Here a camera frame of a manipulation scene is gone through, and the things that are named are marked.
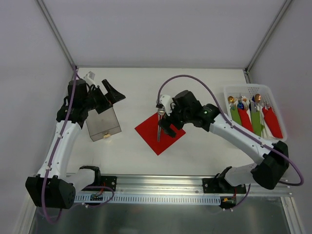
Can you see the red rolled napkin left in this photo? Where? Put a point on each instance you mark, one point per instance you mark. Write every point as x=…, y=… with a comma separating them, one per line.
x=245, y=120

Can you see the green rolled napkin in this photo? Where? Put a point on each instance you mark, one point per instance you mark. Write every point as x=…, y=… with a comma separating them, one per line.
x=235, y=115
x=256, y=122

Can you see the clear acrylic utensil box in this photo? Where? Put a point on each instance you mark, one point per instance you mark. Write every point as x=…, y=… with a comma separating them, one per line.
x=104, y=125

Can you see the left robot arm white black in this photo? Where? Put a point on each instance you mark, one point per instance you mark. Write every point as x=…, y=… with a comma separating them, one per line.
x=50, y=187

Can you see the red rolled napkin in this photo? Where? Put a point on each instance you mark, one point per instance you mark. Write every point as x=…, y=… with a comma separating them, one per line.
x=272, y=122
x=245, y=120

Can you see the silver spoon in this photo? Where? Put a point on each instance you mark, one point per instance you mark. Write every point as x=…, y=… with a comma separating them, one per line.
x=160, y=114

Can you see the gold spoon in basket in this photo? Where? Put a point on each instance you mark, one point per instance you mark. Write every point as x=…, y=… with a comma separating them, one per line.
x=231, y=99

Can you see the white plastic basket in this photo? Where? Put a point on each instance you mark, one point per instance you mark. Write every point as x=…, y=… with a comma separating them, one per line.
x=244, y=99

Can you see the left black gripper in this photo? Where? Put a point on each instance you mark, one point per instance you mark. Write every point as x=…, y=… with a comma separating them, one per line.
x=102, y=98

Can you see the green rolled napkin left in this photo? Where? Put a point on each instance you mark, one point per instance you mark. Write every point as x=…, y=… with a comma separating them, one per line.
x=235, y=115

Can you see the silver knife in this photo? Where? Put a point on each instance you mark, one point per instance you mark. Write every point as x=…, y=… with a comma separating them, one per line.
x=158, y=127

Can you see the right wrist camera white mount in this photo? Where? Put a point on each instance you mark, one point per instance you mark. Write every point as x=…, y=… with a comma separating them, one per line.
x=165, y=102

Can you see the red rolled napkin right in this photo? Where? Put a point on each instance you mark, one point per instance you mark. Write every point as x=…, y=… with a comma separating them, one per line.
x=272, y=122

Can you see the white rolled napkin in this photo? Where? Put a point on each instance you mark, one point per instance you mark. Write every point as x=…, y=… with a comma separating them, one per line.
x=266, y=131

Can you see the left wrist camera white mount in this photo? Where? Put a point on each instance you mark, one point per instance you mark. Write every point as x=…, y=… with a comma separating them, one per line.
x=89, y=78

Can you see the aluminium rail front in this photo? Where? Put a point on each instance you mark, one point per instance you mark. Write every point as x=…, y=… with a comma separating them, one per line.
x=183, y=185

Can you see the copper spoon in basket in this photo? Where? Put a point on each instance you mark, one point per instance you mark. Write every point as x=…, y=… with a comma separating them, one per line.
x=257, y=99

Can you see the left aluminium frame post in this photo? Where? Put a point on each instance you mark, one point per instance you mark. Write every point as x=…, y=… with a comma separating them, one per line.
x=51, y=23

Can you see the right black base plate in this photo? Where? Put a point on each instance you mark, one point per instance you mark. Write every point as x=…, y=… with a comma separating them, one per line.
x=209, y=185

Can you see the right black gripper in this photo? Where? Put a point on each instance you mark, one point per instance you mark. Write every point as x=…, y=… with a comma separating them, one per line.
x=169, y=123

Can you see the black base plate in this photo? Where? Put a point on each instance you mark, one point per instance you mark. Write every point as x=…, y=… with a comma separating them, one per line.
x=209, y=185
x=108, y=181

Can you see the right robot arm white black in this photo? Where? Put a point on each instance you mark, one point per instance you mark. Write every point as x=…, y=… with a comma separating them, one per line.
x=269, y=158

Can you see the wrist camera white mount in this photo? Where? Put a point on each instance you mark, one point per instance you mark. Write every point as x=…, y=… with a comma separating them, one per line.
x=165, y=102
x=89, y=78

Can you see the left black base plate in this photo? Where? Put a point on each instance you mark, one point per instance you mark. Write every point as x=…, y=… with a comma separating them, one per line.
x=108, y=181

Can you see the white slotted cable duct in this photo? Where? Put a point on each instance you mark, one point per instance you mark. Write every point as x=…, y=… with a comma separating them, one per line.
x=149, y=199

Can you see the aluminium frame post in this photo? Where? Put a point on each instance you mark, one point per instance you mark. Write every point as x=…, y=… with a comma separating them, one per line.
x=272, y=27
x=51, y=23

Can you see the green rolled napkin middle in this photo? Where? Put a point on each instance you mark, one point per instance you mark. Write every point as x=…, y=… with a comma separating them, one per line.
x=256, y=122

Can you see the right aluminium frame post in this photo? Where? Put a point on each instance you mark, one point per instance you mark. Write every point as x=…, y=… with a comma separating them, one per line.
x=272, y=27

